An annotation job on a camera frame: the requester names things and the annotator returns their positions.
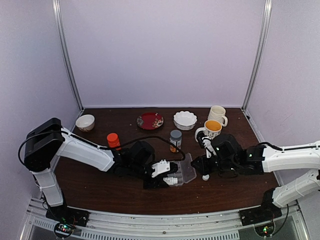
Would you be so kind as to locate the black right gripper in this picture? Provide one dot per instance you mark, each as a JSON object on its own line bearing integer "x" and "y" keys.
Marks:
{"x": 203, "y": 168}

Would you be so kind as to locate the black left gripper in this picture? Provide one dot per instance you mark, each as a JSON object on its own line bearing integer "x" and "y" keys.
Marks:
{"x": 156, "y": 183}

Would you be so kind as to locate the white bottle cap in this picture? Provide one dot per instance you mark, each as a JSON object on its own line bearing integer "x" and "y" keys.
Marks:
{"x": 205, "y": 177}

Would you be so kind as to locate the clear plastic pill organizer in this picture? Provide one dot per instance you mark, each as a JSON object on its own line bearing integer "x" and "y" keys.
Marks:
{"x": 185, "y": 173}

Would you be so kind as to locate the small white pill bottle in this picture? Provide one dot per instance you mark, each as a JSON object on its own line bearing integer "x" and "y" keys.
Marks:
{"x": 171, "y": 181}

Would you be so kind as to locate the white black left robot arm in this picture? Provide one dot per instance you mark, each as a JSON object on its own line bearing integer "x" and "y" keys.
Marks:
{"x": 51, "y": 139}

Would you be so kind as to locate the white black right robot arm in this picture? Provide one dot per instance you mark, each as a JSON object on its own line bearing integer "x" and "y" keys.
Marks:
{"x": 225, "y": 154}

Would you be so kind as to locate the grey lid supplement bottle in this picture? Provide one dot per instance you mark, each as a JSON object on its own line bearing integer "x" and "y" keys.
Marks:
{"x": 175, "y": 140}

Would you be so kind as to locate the floral mug yellow inside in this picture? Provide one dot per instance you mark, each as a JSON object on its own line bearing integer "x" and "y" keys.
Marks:
{"x": 211, "y": 129}

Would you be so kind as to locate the white scalloped bowl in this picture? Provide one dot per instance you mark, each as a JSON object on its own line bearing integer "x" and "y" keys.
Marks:
{"x": 185, "y": 120}

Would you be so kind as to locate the orange pill bottle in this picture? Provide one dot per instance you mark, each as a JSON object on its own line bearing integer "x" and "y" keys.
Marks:
{"x": 114, "y": 141}

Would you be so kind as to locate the cream ribbed ceramic mug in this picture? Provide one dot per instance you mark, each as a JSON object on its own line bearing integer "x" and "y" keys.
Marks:
{"x": 218, "y": 113}

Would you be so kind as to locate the red floral plate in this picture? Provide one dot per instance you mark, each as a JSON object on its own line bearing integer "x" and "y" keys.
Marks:
{"x": 150, "y": 121}

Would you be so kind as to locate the white patterned rice bowl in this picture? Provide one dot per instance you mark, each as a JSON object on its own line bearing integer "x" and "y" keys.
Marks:
{"x": 85, "y": 123}

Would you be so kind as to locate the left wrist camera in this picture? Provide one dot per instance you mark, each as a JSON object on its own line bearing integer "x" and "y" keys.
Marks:
{"x": 163, "y": 167}

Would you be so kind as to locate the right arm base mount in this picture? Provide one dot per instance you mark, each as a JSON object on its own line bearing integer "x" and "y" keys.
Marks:
{"x": 262, "y": 218}

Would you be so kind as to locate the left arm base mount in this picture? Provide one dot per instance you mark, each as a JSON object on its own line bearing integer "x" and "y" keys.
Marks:
{"x": 68, "y": 219}

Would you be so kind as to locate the front aluminium rail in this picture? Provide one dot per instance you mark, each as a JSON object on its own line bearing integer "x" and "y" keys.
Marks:
{"x": 223, "y": 225}

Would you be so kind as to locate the right aluminium frame post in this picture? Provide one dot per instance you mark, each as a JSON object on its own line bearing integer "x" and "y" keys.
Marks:
{"x": 264, "y": 30}

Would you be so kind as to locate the aluminium frame post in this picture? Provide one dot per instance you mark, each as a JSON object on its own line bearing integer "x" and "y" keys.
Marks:
{"x": 56, "y": 5}
{"x": 264, "y": 30}

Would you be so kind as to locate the left aluminium frame post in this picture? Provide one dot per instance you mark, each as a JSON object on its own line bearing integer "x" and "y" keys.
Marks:
{"x": 56, "y": 5}

